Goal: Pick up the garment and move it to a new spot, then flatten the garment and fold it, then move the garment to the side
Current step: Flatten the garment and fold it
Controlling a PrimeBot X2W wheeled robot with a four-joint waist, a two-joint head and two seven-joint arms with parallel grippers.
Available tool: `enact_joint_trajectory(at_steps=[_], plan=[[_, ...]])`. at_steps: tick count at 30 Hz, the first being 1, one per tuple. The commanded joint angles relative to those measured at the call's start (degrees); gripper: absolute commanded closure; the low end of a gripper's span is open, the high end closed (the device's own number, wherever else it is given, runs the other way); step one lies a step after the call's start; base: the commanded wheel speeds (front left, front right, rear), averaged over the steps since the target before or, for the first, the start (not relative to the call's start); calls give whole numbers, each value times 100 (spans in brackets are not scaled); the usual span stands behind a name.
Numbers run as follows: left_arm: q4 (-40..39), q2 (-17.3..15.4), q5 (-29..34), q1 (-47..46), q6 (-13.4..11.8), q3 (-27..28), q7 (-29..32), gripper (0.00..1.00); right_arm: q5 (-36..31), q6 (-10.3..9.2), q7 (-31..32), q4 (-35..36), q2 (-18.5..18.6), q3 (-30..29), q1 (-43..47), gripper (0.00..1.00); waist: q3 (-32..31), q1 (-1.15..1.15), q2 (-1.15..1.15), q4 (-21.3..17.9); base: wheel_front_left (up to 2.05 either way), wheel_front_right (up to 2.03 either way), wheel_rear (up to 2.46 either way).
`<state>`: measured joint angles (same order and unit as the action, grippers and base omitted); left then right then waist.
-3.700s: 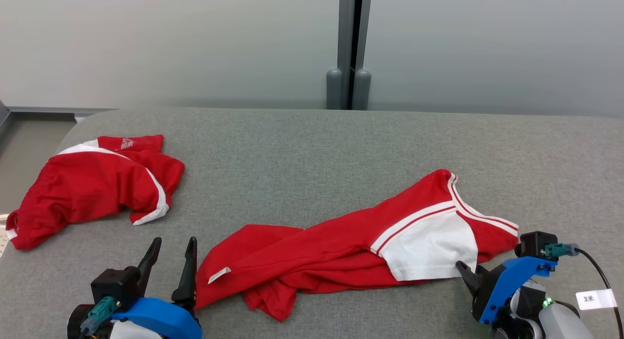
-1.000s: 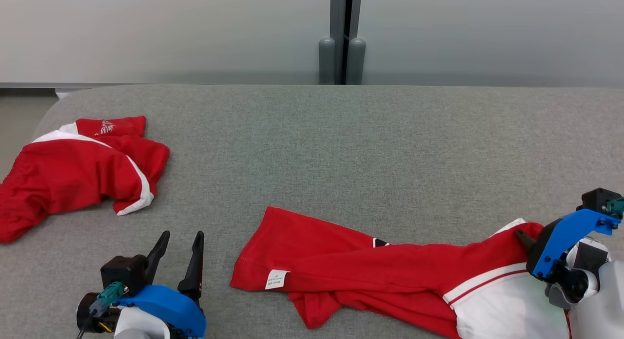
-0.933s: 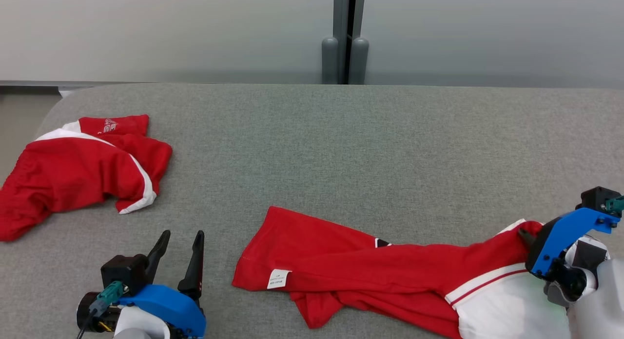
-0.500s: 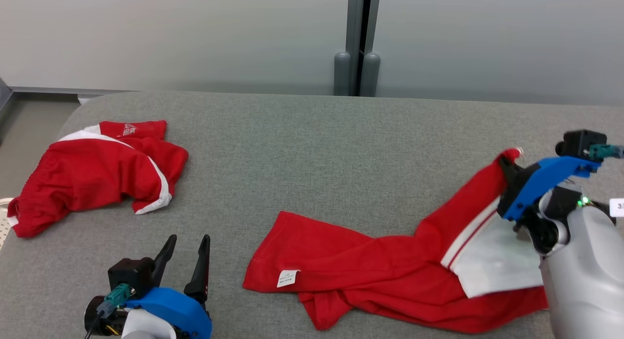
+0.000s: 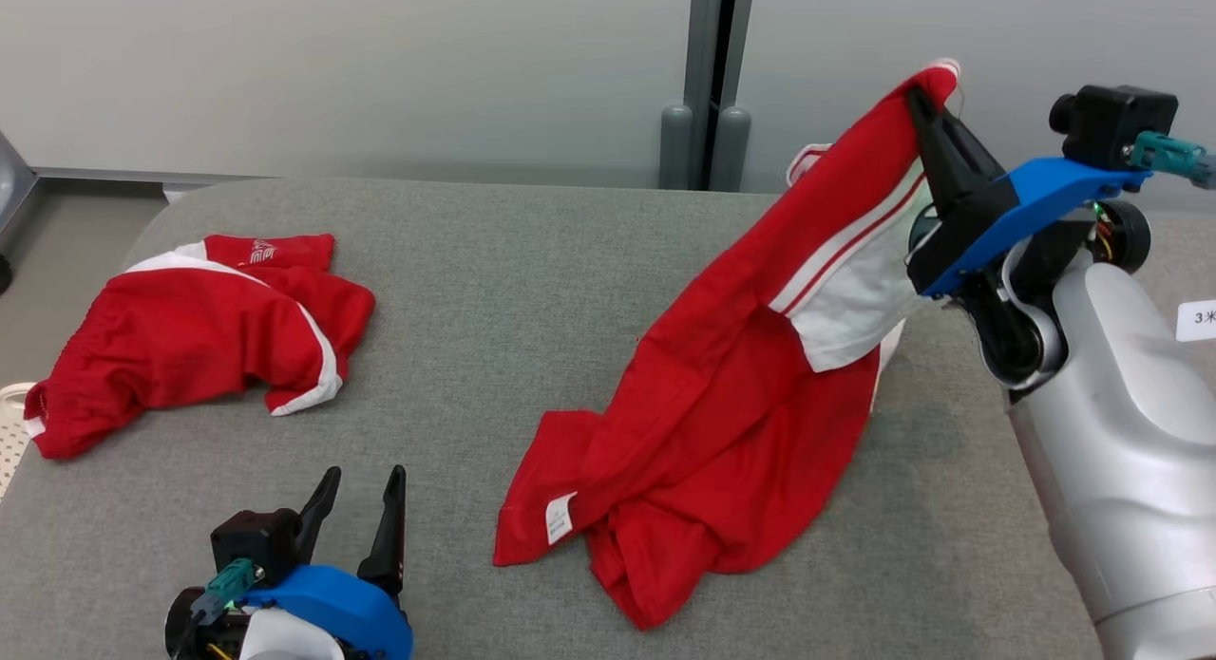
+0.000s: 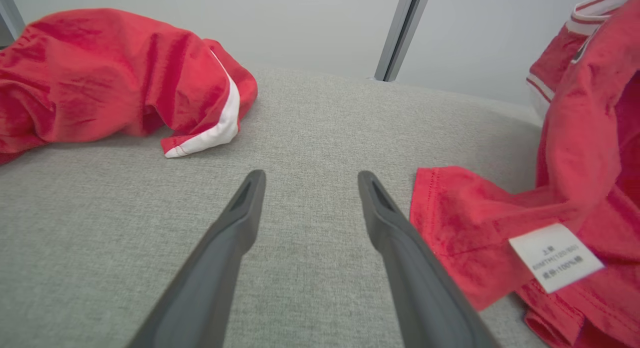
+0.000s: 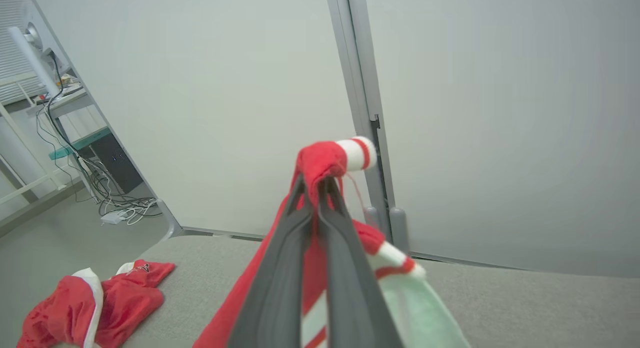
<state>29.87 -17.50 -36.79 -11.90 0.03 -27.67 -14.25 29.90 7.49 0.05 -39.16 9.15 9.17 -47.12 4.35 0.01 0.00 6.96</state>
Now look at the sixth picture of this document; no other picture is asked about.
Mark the red jersey shirt striped trim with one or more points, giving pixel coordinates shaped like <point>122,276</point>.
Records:
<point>575,152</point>

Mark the grey metal partition post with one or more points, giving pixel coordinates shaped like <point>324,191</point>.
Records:
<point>7,12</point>
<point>415,17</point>
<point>400,17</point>

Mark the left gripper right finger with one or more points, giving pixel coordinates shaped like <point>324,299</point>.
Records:
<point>420,288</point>

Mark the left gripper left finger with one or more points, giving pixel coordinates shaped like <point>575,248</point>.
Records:
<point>210,278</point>

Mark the red shorts white bands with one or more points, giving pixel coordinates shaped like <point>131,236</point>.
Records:
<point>100,72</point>

